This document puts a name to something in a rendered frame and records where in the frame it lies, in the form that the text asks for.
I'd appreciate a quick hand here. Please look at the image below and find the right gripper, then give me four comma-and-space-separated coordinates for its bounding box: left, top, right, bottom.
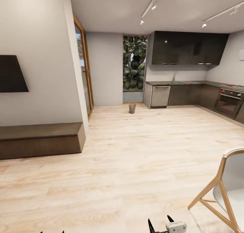
148, 215, 173, 233

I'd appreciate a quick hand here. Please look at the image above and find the trash can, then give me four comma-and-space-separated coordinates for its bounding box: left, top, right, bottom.
129, 104, 136, 114

